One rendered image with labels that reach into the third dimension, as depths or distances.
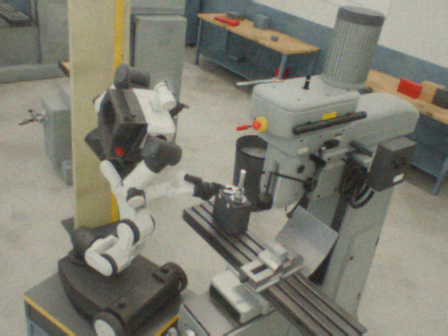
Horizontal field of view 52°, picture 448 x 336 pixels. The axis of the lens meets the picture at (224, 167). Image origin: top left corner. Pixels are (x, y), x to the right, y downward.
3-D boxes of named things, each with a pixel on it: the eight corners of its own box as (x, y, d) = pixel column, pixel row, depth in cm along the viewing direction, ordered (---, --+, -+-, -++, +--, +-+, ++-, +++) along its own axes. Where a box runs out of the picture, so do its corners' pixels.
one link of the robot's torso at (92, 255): (84, 264, 264) (84, 247, 258) (110, 248, 279) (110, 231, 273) (109, 281, 255) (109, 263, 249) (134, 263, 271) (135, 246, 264)
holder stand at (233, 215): (228, 235, 258) (234, 206, 248) (211, 213, 274) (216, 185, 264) (247, 231, 263) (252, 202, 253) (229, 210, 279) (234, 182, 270)
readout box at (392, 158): (380, 194, 200) (395, 152, 190) (363, 184, 206) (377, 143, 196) (405, 183, 212) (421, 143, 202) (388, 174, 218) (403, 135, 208)
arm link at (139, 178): (117, 205, 202) (148, 174, 194) (110, 183, 209) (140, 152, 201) (137, 209, 211) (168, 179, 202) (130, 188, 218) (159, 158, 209)
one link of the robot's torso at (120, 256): (90, 265, 260) (117, 218, 231) (116, 248, 276) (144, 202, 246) (108, 285, 258) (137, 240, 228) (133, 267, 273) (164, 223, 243)
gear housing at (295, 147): (293, 160, 192) (298, 138, 187) (255, 136, 208) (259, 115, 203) (343, 145, 212) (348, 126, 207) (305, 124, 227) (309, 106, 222)
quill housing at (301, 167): (281, 217, 211) (295, 156, 195) (252, 194, 224) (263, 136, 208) (308, 206, 222) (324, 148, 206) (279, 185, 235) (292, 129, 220)
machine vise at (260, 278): (255, 294, 220) (259, 277, 215) (235, 276, 229) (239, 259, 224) (303, 269, 241) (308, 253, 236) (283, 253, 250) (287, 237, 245)
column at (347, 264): (304, 372, 294) (377, 162, 218) (257, 324, 323) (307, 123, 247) (352, 338, 323) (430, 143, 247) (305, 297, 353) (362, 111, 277)
